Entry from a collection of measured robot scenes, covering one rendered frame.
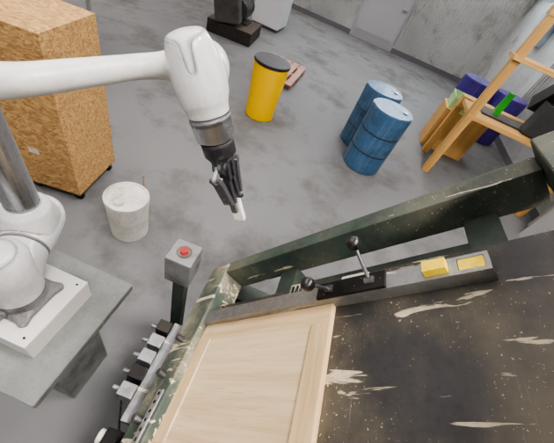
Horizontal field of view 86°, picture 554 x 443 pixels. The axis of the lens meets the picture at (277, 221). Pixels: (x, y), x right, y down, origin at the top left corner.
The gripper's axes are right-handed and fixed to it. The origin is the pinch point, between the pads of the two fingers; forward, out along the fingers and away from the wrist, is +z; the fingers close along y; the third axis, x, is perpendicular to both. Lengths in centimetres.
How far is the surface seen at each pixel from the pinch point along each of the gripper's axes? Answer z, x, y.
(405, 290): 15.3, -43.5, -7.6
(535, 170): -3, -70, 17
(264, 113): 92, 112, 311
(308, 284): 13.0, -20.7, -11.5
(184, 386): 52, 20, -30
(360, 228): 18.3, -31.2, 16.6
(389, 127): 107, -46, 290
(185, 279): 51, 43, 10
